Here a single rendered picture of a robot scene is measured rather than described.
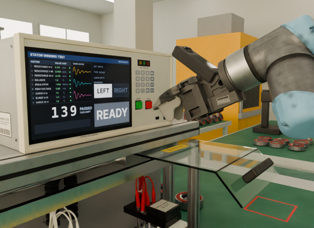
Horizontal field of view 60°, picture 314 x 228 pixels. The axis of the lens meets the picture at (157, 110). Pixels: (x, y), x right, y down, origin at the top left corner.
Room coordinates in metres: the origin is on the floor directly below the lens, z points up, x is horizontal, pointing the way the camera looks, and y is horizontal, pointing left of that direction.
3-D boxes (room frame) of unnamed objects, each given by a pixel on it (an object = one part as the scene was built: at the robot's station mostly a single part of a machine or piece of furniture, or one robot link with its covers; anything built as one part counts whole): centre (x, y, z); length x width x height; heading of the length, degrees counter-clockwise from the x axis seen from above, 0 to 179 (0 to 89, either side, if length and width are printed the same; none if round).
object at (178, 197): (1.05, -0.13, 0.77); 0.11 x 0.11 x 0.04
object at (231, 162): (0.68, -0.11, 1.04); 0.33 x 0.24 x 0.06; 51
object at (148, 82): (0.75, 0.24, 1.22); 0.44 x 0.39 x 0.20; 141
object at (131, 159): (0.71, 0.08, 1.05); 0.06 x 0.04 x 0.04; 141
